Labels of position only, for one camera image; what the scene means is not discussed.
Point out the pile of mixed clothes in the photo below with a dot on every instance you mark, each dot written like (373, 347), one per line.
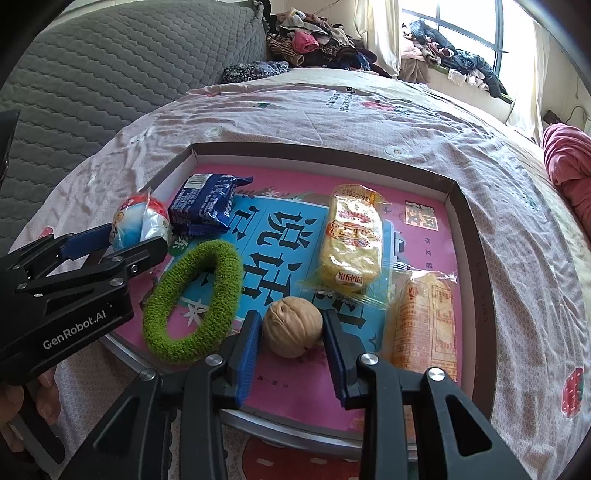
(323, 46)

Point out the pink blanket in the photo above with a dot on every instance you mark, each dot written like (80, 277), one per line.
(570, 161)

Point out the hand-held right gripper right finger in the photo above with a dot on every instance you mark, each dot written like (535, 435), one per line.
(333, 355)

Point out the person's left hand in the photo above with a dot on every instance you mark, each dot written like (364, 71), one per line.
(11, 406)

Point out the walnut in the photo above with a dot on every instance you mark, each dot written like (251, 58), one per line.
(291, 327)

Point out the yellow bread packet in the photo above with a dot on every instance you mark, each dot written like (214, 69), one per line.
(351, 240)

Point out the dark clothes on windowsill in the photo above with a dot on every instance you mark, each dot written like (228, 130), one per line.
(461, 60)

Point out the cream curtain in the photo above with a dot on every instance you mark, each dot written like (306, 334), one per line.
(378, 27)
(526, 83)

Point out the blue snack packet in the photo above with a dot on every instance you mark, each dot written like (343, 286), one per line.
(203, 203)

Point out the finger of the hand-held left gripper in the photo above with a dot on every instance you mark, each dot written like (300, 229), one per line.
(87, 242)
(138, 256)

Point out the shallow dark box pink inside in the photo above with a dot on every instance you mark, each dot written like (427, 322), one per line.
(415, 221)

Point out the dark framed window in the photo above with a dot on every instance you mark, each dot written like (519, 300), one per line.
(498, 37)

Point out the dark floral pillow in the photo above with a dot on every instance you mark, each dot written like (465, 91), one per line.
(254, 71)

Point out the clear rice cracker packet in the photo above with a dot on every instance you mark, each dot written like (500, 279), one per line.
(425, 323)

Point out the egg-shaped toy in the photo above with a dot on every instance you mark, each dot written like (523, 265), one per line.
(134, 221)

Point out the brown cloth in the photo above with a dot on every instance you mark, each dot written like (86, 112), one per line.
(413, 71)

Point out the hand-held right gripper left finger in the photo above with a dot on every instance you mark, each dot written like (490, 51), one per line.
(247, 355)

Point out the grey quilted headboard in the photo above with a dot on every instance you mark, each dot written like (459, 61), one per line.
(115, 69)

